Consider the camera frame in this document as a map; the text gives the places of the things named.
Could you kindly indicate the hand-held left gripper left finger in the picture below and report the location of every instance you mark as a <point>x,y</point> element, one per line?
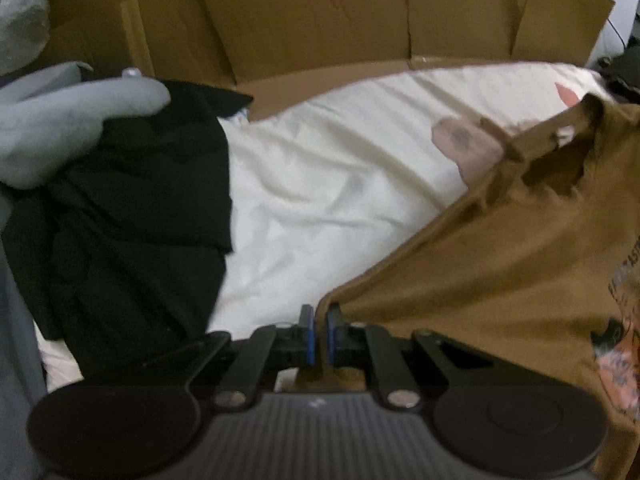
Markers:
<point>307,335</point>

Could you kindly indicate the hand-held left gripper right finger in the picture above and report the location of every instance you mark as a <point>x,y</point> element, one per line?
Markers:
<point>330,335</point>

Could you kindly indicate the brown printed t-shirt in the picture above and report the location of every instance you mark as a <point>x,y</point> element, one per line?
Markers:
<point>500,270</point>

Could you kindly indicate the cream bear printed blanket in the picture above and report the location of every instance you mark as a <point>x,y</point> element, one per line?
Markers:
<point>320,185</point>

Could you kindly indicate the black crumpled garment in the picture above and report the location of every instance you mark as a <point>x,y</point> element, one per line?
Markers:
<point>125,240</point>

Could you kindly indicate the white patterned cloth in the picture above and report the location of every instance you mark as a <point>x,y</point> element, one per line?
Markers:
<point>239,115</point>

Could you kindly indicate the flattened cardboard sheet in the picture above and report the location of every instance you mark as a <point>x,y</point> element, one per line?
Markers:
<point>310,15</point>

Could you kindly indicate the grey neck pillow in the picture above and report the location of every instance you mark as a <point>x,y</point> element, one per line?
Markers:
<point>60,115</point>

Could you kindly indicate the dark olive crumpled garment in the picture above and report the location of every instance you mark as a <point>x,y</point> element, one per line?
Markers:
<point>622,80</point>

